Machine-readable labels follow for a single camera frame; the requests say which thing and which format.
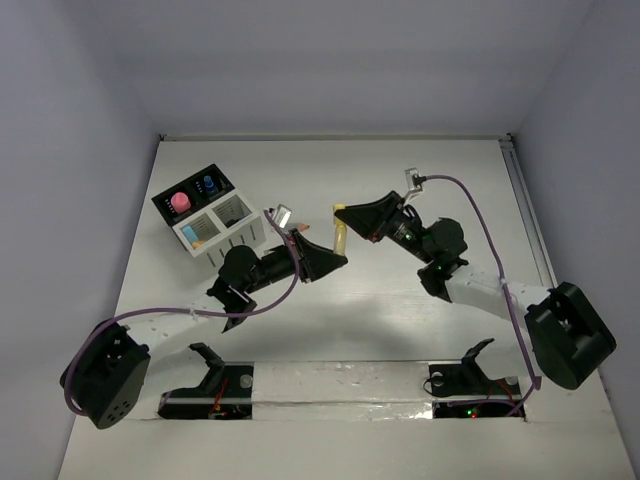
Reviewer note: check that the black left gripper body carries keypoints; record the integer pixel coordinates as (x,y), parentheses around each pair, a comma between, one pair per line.
(301,255)

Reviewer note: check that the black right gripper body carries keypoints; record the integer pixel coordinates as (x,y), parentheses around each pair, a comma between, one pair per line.
(406,233)

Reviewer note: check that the yellow marker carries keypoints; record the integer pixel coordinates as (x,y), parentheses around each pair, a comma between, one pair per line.
(340,240)

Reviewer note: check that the light blue marker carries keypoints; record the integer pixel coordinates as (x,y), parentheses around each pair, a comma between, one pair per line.
(190,234)

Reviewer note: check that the black highlighter blue cap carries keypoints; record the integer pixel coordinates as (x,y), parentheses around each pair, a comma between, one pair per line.
(209,185)

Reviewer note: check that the pink-capped marker tube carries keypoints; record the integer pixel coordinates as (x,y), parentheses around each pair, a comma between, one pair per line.
(180,202)

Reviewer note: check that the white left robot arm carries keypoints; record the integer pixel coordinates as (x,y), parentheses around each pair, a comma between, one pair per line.
(105,378)

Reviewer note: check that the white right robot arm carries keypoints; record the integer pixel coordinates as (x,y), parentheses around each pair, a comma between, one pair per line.
(567,337)

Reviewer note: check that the orange-tipped clear marker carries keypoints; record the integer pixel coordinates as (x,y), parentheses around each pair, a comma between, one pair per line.
(301,227)

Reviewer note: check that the white slotted organizer box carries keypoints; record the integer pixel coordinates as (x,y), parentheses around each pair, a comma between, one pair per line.
(227,222)

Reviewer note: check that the black slotted organizer box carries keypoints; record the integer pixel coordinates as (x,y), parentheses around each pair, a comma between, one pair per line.
(193,186)

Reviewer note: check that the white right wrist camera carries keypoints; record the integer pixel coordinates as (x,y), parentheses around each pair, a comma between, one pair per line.
(415,182)

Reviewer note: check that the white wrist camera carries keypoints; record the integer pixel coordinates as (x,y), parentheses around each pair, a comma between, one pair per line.
(415,182)
(278,217)

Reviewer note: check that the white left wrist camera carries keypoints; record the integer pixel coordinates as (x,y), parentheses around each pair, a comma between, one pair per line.
(278,217)

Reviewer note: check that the aluminium rail at wall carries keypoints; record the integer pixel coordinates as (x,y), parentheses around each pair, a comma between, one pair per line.
(531,225)

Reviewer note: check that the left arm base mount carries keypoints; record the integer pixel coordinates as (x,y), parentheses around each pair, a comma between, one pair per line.
(224,393)

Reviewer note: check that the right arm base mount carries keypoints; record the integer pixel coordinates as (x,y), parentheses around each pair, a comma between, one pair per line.
(461,390)

